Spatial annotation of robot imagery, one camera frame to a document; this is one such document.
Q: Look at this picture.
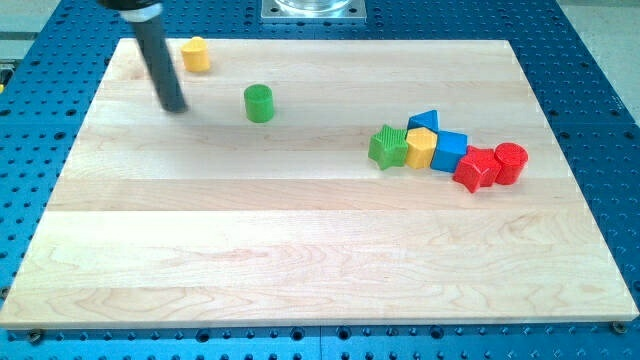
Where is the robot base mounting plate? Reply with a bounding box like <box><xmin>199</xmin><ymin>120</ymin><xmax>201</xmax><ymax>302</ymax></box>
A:
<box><xmin>260</xmin><ymin>0</ymin><xmax>367</xmax><ymax>24</ymax></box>

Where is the yellow heart block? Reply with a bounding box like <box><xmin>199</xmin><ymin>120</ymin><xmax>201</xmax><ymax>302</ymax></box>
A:
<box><xmin>180</xmin><ymin>36</ymin><xmax>211</xmax><ymax>72</ymax></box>

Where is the wooden board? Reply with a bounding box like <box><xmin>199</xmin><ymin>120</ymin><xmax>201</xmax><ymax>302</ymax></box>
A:
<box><xmin>1</xmin><ymin>39</ymin><xmax>638</xmax><ymax>330</ymax></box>

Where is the green star block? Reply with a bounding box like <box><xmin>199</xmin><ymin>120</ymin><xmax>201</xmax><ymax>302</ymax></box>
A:
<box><xmin>368</xmin><ymin>124</ymin><xmax>408</xmax><ymax>170</ymax></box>

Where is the green cylinder block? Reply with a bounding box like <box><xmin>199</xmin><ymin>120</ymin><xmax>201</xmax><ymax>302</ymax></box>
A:
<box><xmin>243</xmin><ymin>84</ymin><xmax>274</xmax><ymax>123</ymax></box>

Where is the yellow hexagon block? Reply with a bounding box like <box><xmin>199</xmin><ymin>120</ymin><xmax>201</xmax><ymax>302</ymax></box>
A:
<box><xmin>405</xmin><ymin>127</ymin><xmax>437</xmax><ymax>169</ymax></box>

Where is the blue triangle block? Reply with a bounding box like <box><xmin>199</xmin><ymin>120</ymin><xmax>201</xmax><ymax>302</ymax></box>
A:
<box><xmin>407</xmin><ymin>110</ymin><xmax>439</xmax><ymax>133</ymax></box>

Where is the blue cube block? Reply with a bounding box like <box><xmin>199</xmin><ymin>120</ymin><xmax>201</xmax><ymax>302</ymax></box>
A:
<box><xmin>430</xmin><ymin>131</ymin><xmax>468</xmax><ymax>173</ymax></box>

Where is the red star block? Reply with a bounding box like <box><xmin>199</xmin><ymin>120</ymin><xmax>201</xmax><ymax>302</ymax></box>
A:
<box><xmin>452</xmin><ymin>145</ymin><xmax>502</xmax><ymax>193</ymax></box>

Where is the red cylinder block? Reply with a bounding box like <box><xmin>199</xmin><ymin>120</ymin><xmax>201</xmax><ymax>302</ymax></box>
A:
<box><xmin>494</xmin><ymin>142</ymin><xmax>529</xmax><ymax>185</ymax></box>

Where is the board clamp screw left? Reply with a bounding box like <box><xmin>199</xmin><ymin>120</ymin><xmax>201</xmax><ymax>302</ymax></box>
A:
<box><xmin>26</xmin><ymin>329</ymin><xmax>44</xmax><ymax>344</ymax></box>

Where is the board clamp screw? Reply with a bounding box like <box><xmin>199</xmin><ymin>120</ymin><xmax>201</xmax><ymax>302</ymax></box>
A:
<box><xmin>26</xmin><ymin>329</ymin><xmax>44</xmax><ymax>344</ymax></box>
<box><xmin>610</xmin><ymin>322</ymin><xmax>627</xmax><ymax>335</ymax></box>

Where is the board clamp screw right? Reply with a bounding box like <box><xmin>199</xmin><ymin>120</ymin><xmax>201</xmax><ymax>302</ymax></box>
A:
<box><xmin>610</xmin><ymin>322</ymin><xmax>627</xmax><ymax>335</ymax></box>

